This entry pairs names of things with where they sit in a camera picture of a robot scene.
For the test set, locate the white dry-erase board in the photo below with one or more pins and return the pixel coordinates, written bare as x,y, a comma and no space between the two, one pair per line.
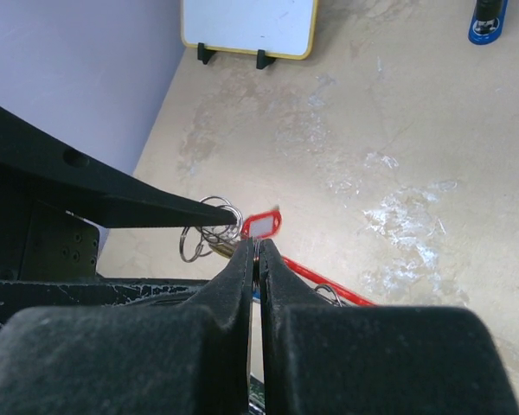
268,30

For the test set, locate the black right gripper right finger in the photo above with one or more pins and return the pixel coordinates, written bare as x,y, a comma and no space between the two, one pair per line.
324,359

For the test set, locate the red key tag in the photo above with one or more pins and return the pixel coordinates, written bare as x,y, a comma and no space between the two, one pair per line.
262,226

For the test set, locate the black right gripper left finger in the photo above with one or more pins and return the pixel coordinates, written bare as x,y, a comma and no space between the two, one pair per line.
190,358

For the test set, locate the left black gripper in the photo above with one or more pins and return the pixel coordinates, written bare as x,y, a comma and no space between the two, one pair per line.
46,184

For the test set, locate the red-handled metal key organizer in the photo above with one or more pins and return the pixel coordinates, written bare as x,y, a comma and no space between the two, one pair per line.
340,292

